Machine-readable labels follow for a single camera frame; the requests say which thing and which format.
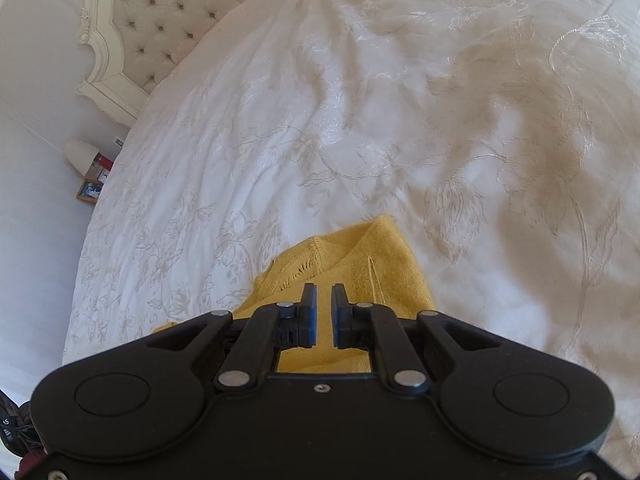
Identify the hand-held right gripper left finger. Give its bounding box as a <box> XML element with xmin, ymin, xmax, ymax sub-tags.
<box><xmin>146</xmin><ymin>283</ymin><xmax>318</xmax><ymax>394</ymax></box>

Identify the red and white box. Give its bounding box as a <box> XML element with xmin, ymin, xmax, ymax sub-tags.
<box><xmin>92</xmin><ymin>152</ymin><xmax>116</xmax><ymax>183</ymax></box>

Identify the cream tufted headboard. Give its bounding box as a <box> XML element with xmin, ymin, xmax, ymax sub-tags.
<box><xmin>76</xmin><ymin>0</ymin><xmax>294</xmax><ymax>127</ymax></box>

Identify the small framed picture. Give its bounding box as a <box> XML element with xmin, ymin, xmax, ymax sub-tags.
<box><xmin>76</xmin><ymin>179</ymin><xmax>104</xmax><ymax>204</ymax></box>

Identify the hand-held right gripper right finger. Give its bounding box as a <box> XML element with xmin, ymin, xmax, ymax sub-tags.
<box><xmin>332</xmin><ymin>283</ymin><xmax>505</xmax><ymax>395</ymax></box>

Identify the black shoe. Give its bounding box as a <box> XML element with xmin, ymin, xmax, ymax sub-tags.
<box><xmin>0</xmin><ymin>391</ymin><xmax>45</xmax><ymax>458</ymax></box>

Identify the white embroidered bedspread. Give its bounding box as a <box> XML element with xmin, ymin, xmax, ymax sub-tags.
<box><xmin>62</xmin><ymin>0</ymin><xmax>640</xmax><ymax>478</ymax></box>

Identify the yellow knitted sweater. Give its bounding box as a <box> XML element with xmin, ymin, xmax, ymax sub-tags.
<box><xmin>152</xmin><ymin>215</ymin><xmax>436</xmax><ymax>375</ymax></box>

